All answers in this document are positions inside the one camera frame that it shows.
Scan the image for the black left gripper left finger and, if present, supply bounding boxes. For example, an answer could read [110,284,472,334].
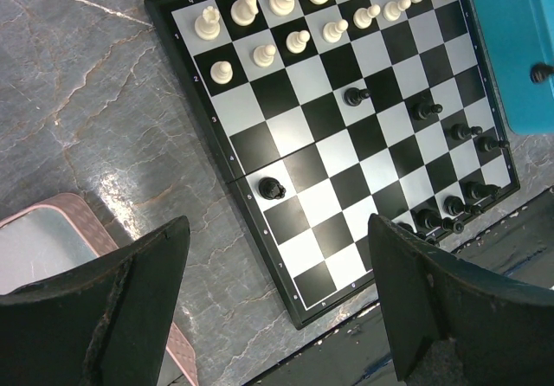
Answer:
[1,216,190,385]

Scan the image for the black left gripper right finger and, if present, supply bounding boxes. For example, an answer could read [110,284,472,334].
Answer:
[368,214,553,385]

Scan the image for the black piece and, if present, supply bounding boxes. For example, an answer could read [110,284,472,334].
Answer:
[415,209,465,234]
[443,196,484,216]
[464,181,501,200]

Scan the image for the black pawn edge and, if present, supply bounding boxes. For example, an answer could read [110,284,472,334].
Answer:
[477,136,510,152]

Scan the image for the black pawn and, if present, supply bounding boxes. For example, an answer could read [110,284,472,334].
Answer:
[449,123,483,140]
[411,102,443,120]
[344,87,370,106]

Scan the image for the black rook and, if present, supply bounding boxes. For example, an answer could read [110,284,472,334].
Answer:
[258,177,287,200]

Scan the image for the black white chess board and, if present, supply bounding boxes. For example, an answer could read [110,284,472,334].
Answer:
[145,0,519,328]

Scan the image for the pink metal tray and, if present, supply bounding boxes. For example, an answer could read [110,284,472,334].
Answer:
[1,193,198,385]

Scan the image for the black king in bin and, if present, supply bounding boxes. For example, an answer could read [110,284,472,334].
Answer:
[530,62,554,84]

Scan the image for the white rook left corner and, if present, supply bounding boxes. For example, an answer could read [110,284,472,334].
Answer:
[194,6,221,41]

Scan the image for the blue plastic bin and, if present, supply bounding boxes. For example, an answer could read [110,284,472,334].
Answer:
[473,0,553,135]

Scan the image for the white knight left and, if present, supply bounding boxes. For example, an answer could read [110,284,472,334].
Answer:
[230,0,259,27]

